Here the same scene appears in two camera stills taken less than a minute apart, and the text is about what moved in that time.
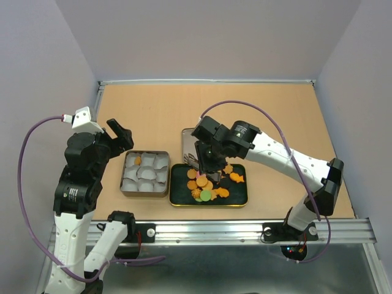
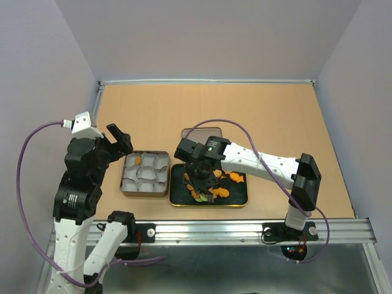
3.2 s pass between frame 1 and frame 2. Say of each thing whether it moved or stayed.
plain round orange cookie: stayed
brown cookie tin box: stayed
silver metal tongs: moved
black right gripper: moved
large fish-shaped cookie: stayed
